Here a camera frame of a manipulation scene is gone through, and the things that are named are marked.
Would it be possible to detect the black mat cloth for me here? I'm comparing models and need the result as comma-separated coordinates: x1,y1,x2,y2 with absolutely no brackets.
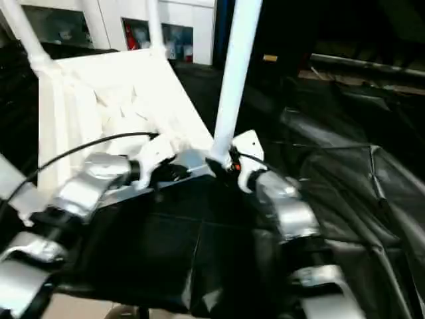
0,39,425,319

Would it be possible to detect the white plastic table top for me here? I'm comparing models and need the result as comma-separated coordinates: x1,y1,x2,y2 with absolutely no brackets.
18,48,216,227

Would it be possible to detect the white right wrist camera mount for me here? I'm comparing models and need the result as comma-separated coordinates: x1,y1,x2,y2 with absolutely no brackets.
230,130,266,193

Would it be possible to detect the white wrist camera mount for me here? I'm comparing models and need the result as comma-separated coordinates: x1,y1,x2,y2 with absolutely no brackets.
230,130,266,193
134,136,177,190

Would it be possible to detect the dark tall cabinet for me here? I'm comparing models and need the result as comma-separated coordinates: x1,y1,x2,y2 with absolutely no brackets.
212,0,425,67

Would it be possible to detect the white display cabinet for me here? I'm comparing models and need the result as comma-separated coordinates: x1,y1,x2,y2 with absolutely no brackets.
0,0,216,66

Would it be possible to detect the white plastic table leg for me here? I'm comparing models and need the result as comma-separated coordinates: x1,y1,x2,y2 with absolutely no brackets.
211,0,263,165
0,154,39,227
145,0,167,59
0,0,54,76

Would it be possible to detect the long black rod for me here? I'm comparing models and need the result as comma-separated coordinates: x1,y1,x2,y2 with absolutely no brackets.
310,53,425,76

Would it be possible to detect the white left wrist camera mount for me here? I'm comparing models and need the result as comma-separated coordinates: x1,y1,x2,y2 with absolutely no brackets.
134,136,177,190

